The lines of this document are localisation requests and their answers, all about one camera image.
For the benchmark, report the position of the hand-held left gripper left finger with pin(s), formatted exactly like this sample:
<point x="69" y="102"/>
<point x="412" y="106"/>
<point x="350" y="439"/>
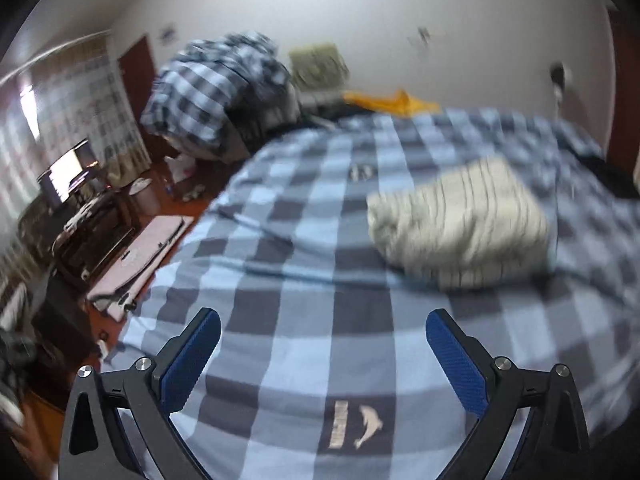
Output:
<point x="192" y="360"/>

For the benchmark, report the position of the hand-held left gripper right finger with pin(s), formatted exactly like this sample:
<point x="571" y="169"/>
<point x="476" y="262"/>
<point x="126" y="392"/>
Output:
<point x="457" y="365"/>

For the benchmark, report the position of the cream striped knit cardigan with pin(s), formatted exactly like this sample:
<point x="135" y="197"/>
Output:
<point x="460" y="225"/>

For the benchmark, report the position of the blue checkered bed blanket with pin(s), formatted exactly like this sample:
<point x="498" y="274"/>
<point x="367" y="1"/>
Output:
<point x="280" y="300"/>

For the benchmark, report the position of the pink floor mat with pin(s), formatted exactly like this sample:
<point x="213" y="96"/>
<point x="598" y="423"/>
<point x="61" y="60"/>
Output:
<point x="145" y="255"/>

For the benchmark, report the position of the computer monitor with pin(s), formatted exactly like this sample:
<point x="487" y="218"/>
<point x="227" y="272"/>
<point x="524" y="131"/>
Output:
<point x="65" y="172"/>

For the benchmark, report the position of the bundled blue checkered quilt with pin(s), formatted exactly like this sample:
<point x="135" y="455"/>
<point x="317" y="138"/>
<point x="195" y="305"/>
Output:
<point x="200" y="90"/>

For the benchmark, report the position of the yellow cloth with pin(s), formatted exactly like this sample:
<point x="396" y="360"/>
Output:
<point x="390" y="102"/>

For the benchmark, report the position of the dark cloth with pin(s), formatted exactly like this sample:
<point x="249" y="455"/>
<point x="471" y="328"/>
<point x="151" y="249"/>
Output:
<point x="325" y="110"/>

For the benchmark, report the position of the red-brown wooden door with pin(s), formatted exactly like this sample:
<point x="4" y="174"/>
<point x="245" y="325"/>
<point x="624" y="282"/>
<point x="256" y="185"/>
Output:
<point x="137" y="75"/>

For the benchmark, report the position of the patterned window curtain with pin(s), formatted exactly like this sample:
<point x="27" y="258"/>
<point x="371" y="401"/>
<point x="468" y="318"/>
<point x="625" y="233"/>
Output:
<point x="85" y="90"/>

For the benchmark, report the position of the beige box fan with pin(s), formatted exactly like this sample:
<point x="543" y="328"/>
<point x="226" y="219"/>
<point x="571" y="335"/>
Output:
<point x="317" y="65"/>

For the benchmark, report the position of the white wall switch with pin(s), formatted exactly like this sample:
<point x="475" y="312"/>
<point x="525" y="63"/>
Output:
<point x="166" y="33"/>

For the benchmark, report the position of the wall bracket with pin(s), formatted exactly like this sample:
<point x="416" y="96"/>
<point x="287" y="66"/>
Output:
<point x="425" y="36"/>

